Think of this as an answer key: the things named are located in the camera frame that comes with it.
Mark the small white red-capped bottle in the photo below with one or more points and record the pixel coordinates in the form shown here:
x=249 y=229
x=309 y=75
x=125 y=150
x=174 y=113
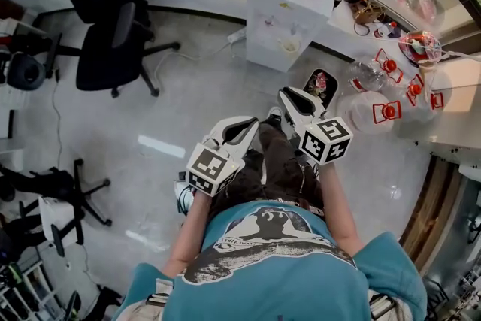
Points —
x=383 y=31

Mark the black chair with white panel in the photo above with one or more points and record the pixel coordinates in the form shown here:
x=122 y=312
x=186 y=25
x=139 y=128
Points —
x=79 y=191

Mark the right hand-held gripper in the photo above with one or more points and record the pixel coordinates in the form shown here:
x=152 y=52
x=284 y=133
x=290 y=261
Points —
x=327 y=141

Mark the black office chair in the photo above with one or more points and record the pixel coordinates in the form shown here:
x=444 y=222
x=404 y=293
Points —
x=105 y=64

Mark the dark brown trousers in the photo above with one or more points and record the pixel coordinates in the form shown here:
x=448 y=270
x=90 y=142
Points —
x=278 y=161

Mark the person's right forearm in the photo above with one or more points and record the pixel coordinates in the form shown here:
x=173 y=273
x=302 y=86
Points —
x=340 y=206

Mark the black round device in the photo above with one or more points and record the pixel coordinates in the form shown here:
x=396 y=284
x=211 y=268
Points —
x=26 y=72

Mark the teal printed shirt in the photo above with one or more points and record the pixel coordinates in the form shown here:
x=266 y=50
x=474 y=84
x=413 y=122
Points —
x=274 y=282

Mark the black trash bin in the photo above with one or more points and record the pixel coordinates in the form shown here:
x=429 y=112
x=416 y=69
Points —
x=328 y=82

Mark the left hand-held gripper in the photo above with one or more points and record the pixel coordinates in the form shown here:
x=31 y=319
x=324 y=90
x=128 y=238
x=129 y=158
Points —
x=208 y=169

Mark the brown handbag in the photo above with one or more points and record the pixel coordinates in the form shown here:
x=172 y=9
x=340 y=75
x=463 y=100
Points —
x=366 y=13

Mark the white sneaker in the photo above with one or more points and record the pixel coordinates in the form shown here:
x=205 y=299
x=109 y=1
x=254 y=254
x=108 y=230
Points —
x=273 y=116

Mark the person's left forearm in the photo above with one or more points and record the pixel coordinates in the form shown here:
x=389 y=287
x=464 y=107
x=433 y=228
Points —
x=189 y=233

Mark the white water dispenser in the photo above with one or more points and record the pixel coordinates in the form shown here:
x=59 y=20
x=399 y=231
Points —
x=278 y=11

